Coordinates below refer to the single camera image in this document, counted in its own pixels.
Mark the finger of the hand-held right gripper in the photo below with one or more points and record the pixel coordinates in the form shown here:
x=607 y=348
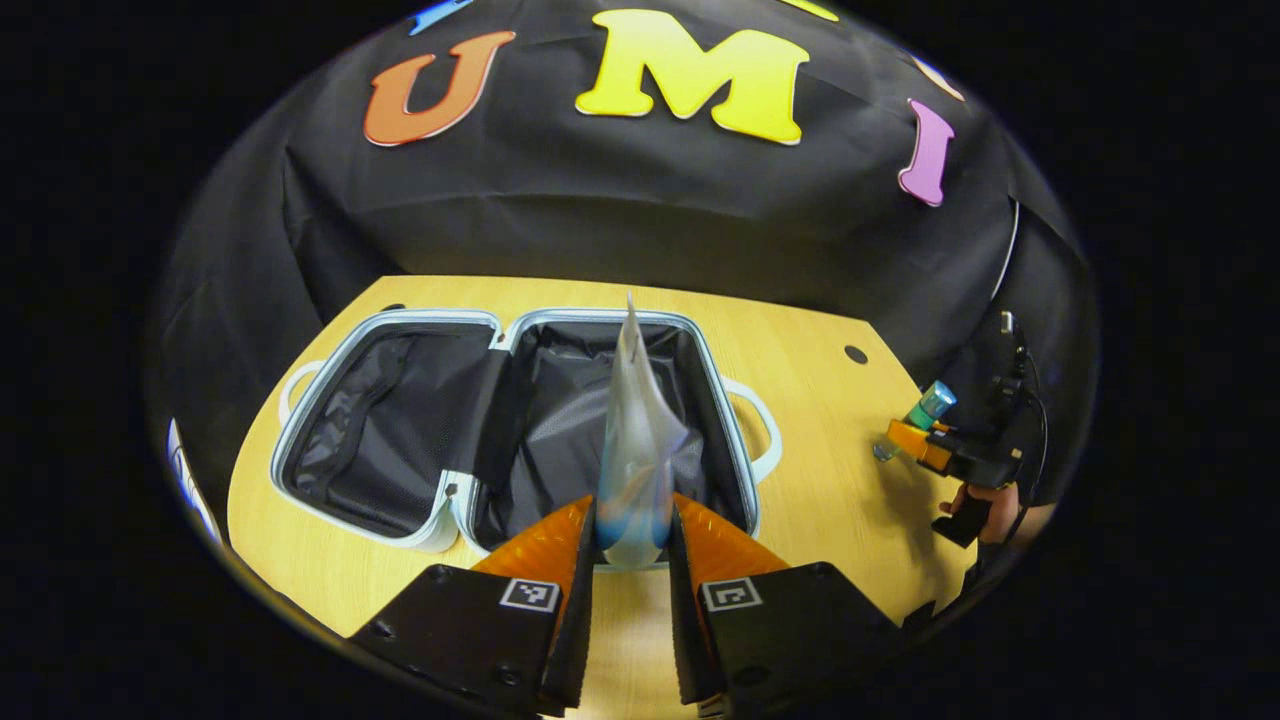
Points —
x=915 y=442

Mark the teal capped skin care bottle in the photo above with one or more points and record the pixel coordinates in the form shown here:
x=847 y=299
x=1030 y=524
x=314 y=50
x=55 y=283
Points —
x=932 y=402

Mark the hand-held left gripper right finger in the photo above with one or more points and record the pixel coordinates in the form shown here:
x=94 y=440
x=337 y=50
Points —
x=685 y=620

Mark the clear blue skin care sachet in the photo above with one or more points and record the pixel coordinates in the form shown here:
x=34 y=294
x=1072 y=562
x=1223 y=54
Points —
x=635 y=440

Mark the light blue suitcase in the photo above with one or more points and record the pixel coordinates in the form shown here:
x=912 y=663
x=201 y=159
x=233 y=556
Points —
x=400 y=430

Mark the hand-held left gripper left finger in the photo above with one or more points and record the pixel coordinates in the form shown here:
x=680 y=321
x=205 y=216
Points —
x=575 y=620

